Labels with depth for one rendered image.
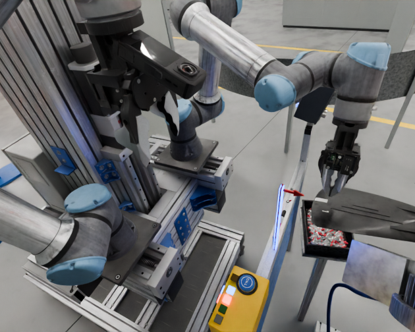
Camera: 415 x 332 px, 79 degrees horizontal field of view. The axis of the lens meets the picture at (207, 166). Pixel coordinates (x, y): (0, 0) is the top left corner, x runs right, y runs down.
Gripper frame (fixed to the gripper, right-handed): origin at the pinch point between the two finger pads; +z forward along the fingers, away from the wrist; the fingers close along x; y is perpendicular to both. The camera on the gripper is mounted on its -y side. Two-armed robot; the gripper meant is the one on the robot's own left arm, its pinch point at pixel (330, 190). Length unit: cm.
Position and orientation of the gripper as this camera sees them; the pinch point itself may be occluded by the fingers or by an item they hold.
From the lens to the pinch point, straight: 74.4
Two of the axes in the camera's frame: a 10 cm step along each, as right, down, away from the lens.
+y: -4.8, 3.8, -7.9
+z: -0.2, 9.0, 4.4
